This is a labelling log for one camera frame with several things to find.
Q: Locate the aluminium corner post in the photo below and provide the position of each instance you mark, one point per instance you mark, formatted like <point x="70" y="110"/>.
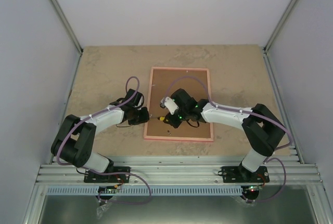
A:
<point x="61" y="15"/>
<point x="281" y="23"/>

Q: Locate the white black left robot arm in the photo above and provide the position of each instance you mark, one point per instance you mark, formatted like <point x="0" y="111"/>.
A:
<point x="74" y="142"/>

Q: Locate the left aluminium corner post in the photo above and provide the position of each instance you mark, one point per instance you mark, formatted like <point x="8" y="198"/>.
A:
<point x="61" y="15"/>

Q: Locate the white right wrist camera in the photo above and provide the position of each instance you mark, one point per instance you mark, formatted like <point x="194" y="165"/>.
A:
<point x="169" y="104"/>

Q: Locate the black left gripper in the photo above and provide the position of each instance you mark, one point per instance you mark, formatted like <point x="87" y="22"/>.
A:
<point x="144" y="118"/>

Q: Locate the pink picture frame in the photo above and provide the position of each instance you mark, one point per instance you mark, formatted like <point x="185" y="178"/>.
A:
<point x="164" y="81"/>

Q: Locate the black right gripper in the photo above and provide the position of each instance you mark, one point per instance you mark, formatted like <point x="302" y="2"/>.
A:
<point x="171" y="121"/>

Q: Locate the yellow screwdriver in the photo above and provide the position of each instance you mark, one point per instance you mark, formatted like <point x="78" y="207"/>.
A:
<point x="160" y="118"/>

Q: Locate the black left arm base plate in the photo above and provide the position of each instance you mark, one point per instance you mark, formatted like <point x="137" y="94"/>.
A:
<point x="118" y="177"/>

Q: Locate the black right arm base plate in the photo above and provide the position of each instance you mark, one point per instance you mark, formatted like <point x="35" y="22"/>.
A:
<point x="238" y="174"/>

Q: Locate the right aluminium corner post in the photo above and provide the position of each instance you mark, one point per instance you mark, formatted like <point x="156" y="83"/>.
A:
<point x="281" y="23"/>

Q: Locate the grey slotted cable duct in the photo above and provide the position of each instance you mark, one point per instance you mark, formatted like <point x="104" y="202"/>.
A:
<point x="145" y="191"/>

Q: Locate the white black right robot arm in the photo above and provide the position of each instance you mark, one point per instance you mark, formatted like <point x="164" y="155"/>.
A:
<point x="261" y="127"/>

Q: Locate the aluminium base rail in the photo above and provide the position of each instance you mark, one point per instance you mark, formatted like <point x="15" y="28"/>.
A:
<point x="186" y="170"/>

